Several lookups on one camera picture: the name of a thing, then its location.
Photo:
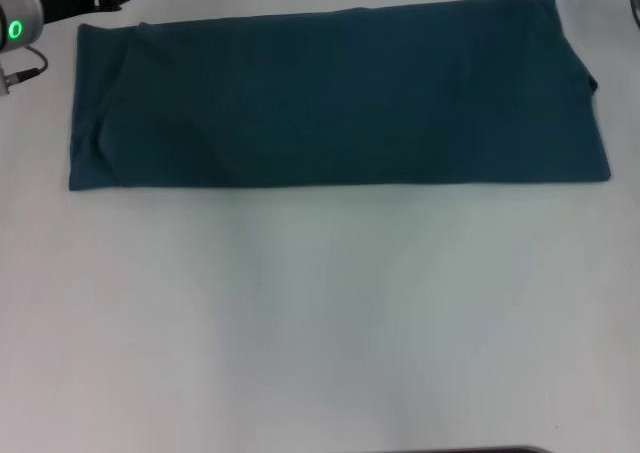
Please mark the teal T-shirt with FREE print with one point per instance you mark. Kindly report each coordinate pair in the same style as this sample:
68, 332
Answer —
325, 103

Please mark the dark device edge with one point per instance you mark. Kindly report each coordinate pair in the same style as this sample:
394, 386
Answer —
500, 450

